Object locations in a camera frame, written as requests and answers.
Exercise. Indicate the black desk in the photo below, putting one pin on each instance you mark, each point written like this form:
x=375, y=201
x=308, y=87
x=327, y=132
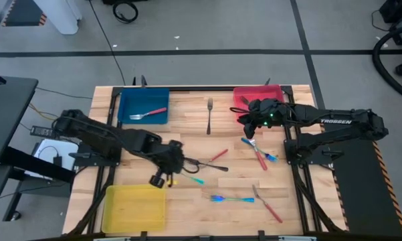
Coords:
x=10, y=110

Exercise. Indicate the black equipment case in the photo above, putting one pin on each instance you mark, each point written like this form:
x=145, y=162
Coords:
x=401, y=13

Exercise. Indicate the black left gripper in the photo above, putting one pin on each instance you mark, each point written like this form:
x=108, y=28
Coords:
x=172, y=157

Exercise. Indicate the black power adapter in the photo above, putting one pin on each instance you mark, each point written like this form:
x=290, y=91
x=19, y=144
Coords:
x=41, y=131

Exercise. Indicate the black table frame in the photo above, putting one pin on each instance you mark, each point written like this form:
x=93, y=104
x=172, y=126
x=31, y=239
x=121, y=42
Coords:
x=200, y=89

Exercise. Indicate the white box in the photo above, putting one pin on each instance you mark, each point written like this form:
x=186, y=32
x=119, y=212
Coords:
x=63, y=150

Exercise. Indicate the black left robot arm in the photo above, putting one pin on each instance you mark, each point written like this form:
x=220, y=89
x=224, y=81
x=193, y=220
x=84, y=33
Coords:
x=97, y=134

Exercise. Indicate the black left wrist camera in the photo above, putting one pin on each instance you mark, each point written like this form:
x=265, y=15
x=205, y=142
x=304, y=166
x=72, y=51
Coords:
x=157, y=181

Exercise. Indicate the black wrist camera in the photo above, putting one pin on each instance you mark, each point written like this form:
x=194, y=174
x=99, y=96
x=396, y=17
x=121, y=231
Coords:
x=157, y=181
x=257, y=105

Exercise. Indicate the yellow plastic bin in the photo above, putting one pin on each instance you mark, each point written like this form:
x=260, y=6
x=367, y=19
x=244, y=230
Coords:
x=133, y=209

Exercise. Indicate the iridescent blue fork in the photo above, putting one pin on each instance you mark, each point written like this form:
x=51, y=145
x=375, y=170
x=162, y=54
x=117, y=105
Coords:
x=199, y=181
x=234, y=199
x=245, y=140

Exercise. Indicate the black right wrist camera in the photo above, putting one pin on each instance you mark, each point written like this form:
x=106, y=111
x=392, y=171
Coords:
x=257, y=105

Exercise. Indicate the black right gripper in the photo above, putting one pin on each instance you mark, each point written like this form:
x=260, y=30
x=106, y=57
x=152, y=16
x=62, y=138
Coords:
x=274, y=115

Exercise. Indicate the pink-red plastic bin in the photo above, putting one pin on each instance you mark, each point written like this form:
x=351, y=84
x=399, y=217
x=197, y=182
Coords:
x=264, y=92

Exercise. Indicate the white column base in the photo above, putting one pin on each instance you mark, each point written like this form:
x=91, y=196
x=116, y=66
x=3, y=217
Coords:
x=60, y=16

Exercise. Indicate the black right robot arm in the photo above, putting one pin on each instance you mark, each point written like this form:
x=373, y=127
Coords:
x=337, y=121

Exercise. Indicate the black hazard-striped floor mat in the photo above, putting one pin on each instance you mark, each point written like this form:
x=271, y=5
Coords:
x=23, y=13
x=364, y=194

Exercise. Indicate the blue plastic bin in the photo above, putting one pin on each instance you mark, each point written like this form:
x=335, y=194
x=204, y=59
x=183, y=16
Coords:
x=137, y=100

